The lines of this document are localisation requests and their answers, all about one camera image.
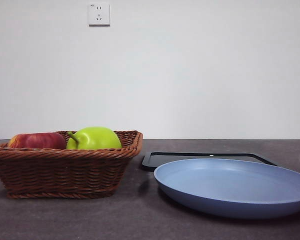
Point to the green apple with stem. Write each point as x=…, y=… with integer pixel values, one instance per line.
x=97, y=140

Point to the light blue round plate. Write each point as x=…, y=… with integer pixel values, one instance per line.
x=227, y=185

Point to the white wall socket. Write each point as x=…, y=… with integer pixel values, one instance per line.
x=99, y=14

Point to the red apple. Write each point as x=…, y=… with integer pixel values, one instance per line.
x=37, y=141

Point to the brown wicker basket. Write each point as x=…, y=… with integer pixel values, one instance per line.
x=65, y=175

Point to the black rectangular tray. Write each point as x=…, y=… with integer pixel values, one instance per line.
x=150, y=163

